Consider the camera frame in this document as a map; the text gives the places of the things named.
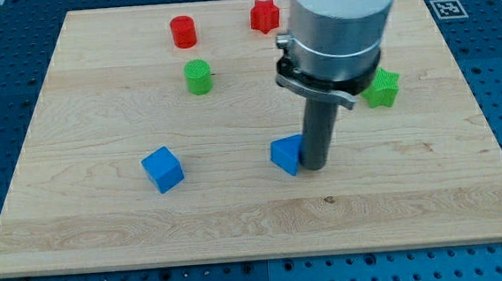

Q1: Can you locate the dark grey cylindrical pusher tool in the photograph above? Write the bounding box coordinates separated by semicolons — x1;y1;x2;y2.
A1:
300;98;338;171

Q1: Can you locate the white fiducial marker tag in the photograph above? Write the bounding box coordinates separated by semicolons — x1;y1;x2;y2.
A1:
430;0;468;20

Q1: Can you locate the light wooden board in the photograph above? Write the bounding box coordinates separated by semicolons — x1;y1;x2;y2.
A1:
0;0;502;278

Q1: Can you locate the green cylinder block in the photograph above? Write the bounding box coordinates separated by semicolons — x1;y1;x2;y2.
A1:
183;59;213;95

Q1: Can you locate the red cylinder block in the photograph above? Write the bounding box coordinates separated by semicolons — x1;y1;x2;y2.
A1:
170;15;198;49

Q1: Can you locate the blue cube block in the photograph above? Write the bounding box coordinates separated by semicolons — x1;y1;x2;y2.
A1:
141;147;185;194

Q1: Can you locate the green star block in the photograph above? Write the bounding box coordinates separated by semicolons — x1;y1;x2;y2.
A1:
361;67;399;108

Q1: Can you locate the red star block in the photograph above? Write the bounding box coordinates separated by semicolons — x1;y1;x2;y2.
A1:
250;0;280;34

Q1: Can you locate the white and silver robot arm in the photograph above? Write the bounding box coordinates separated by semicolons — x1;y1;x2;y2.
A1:
276;0;393;110

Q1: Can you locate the blue triangle block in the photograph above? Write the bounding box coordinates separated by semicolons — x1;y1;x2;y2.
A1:
270;134;302;176

